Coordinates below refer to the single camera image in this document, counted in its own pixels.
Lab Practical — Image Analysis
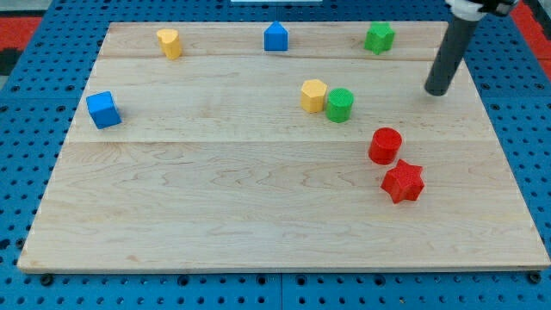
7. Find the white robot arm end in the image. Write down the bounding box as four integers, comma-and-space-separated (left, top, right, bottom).
445, 0, 519, 22

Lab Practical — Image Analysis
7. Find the yellow hexagon block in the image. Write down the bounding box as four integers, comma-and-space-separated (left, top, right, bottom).
300, 79, 328, 113

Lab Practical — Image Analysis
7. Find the blue cube block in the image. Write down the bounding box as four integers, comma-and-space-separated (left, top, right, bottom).
85, 91, 122, 129

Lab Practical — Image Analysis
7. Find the light wooden board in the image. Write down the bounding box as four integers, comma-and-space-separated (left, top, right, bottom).
17, 22, 550, 274

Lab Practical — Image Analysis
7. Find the green cylinder block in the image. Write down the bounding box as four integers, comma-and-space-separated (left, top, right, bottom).
325, 88, 354, 123

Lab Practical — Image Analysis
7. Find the red cylinder block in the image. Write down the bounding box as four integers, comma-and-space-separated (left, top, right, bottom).
368, 127, 402, 164

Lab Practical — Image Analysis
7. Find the blue pentagon block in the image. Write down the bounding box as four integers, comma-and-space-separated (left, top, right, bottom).
263, 21, 288, 52

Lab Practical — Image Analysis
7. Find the red star block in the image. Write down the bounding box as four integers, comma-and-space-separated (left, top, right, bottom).
381, 159, 424, 204

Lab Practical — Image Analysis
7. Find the yellow heart block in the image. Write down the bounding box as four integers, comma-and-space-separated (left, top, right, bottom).
156, 28, 182, 60

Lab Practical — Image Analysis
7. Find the green star block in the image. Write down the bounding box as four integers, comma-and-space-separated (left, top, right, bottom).
364, 22, 395, 55

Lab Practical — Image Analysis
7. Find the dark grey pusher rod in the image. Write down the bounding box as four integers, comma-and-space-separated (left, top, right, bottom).
424, 16, 479, 96

